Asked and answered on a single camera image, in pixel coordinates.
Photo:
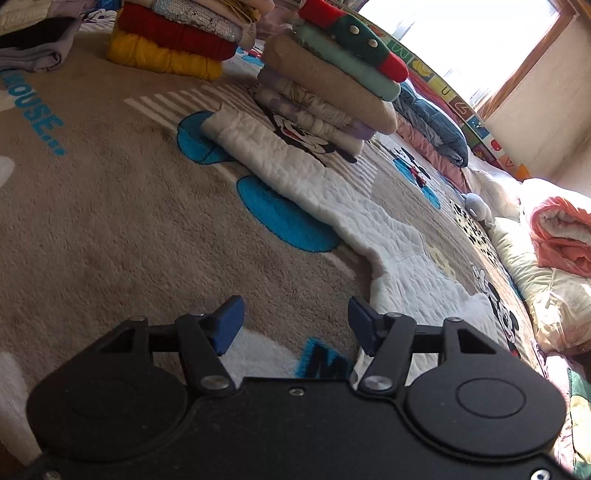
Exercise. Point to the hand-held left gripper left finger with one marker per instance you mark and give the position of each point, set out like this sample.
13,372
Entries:
226,325

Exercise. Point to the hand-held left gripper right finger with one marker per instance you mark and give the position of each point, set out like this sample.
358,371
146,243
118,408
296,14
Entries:
365,325

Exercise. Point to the white quilted garment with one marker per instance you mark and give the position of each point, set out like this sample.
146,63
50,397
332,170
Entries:
369,221

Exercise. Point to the pile of grey clothes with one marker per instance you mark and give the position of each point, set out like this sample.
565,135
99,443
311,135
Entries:
32,46

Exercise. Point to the printed cartoon blanket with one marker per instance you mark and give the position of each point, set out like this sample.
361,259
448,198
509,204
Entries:
115,207

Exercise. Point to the grey plush toy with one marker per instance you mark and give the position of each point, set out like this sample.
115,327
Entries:
478,207

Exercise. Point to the pink quilt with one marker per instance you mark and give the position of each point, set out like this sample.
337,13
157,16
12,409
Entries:
434,157

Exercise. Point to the cream comforter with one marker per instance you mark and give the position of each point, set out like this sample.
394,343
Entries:
554,304

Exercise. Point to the white blanket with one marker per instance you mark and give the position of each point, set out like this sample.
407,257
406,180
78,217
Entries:
503,194

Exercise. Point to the white floral folded garment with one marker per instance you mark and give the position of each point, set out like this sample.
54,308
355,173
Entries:
318,131

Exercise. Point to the blue folded quilt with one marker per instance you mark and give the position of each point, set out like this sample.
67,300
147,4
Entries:
434,124

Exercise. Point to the orange pink blanket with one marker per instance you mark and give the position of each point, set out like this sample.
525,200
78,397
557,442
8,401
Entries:
563,235

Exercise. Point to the lavender folded garment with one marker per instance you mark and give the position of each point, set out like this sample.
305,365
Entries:
318,108

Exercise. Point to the patchwork quilt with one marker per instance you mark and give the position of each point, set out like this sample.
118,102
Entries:
577,415

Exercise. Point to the colourful alphabet play mat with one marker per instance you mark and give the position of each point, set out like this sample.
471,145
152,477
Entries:
466,115

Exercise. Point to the beige folded garment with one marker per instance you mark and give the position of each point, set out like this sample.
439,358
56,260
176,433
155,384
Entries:
323,85

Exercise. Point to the mint green folded garment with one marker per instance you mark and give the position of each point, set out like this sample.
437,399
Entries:
351,74

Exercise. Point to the yellow folded garment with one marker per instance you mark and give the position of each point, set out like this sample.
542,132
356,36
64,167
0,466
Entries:
161,57

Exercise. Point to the red green knit sweater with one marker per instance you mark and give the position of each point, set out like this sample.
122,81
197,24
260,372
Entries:
355,39

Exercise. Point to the red folded garment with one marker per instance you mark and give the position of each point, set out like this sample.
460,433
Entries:
175,34

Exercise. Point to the window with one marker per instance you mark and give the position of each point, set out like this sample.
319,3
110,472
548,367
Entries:
461,41

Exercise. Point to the pale sequined folded garment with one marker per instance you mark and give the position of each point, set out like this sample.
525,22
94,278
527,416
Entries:
198,18

